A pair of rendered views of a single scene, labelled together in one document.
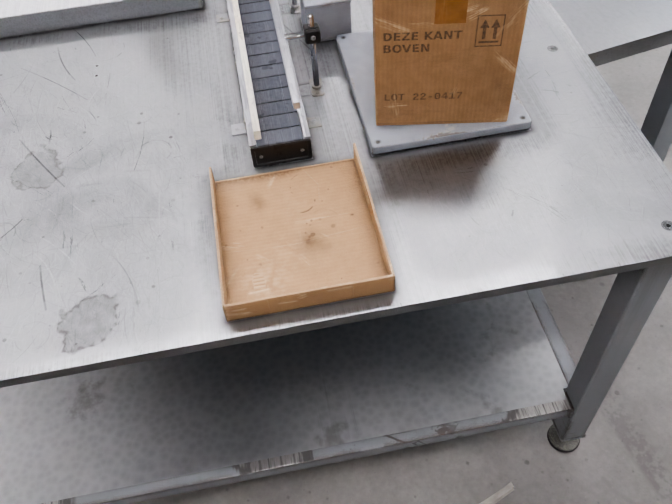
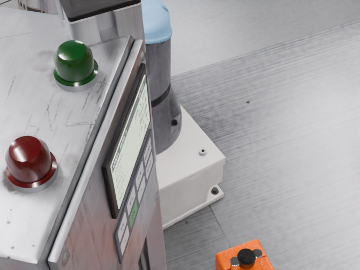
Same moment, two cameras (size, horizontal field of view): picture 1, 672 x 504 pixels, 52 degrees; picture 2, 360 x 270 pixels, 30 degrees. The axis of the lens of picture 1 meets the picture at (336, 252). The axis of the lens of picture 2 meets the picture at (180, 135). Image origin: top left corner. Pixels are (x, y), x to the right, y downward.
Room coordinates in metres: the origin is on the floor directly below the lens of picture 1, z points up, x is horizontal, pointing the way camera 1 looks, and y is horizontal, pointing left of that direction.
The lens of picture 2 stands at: (1.82, 0.36, 1.76)
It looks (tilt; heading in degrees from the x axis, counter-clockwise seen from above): 52 degrees down; 257
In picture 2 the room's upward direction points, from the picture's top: 3 degrees counter-clockwise
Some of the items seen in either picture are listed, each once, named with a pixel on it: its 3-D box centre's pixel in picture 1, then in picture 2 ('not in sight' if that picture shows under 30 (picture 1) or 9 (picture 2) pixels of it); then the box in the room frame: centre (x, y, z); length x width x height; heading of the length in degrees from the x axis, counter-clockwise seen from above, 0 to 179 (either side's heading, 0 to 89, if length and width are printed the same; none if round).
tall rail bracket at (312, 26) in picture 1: (302, 54); not in sight; (1.12, 0.03, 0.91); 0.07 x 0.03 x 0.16; 97
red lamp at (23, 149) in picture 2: not in sight; (28, 159); (1.85, 0.15, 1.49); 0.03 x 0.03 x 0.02
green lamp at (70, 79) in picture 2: not in sight; (74, 61); (1.81, 0.09, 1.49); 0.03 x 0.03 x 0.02
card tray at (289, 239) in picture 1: (296, 225); not in sight; (0.74, 0.06, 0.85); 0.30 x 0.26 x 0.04; 7
